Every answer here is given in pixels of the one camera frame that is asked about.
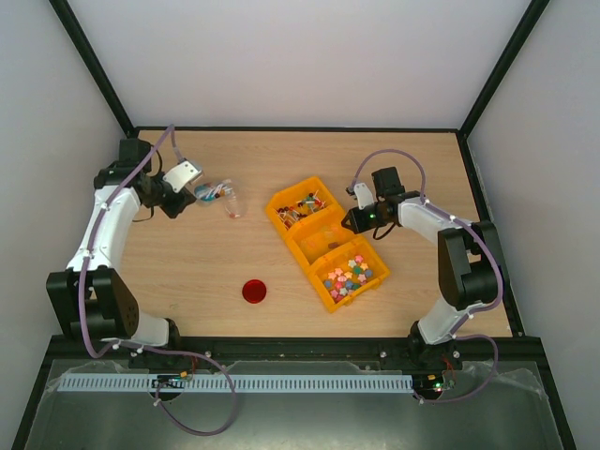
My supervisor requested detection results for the metal scoop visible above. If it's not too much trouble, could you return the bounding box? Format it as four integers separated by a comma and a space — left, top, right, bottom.
193, 182, 225, 206

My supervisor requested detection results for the yellow lollipop bin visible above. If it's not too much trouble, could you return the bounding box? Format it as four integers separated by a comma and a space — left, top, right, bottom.
265, 176, 341, 239

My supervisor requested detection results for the yellow star candy bin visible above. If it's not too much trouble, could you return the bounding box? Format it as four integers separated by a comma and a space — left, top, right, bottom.
307, 236, 390, 313

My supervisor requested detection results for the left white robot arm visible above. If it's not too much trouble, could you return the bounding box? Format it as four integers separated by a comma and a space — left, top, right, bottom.
46, 138, 203, 358

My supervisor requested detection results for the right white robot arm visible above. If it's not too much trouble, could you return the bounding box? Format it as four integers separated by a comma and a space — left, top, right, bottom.
341, 167, 505, 368

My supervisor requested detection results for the clear plastic cup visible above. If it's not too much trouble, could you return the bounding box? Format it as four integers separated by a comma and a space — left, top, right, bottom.
219, 178, 248, 219

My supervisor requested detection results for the red round lid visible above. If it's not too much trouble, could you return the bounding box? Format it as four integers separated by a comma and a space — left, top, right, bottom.
242, 278, 267, 305

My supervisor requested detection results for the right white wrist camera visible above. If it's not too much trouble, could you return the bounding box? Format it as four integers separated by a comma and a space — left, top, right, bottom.
346, 182, 375, 210

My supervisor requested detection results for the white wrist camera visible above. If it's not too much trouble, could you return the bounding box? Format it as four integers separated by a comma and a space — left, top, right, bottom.
346, 182, 375, 210
162, 159, 203, 193

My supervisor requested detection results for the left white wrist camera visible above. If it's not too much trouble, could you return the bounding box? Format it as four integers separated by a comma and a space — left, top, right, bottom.
162, 159, 203, 193

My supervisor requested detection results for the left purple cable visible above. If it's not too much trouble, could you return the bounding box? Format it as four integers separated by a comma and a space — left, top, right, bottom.
78, 124, 240, 435

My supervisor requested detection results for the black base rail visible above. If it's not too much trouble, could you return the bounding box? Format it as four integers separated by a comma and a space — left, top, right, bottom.
43, 337, 549, 374

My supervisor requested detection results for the white slotted cable duct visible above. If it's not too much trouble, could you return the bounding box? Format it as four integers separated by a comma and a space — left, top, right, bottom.
57, 373, 413, 394

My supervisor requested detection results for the left black frame post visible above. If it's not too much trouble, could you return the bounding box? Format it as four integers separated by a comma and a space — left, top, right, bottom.
49, 0, 136, 137

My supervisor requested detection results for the black frame post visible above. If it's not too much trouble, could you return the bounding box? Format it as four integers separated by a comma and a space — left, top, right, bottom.
49, 0, 136, 137
459, 0, 550, 138

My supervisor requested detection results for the right black frame post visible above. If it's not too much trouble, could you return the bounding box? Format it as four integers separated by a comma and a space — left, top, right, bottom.
459, 0, 550, 138

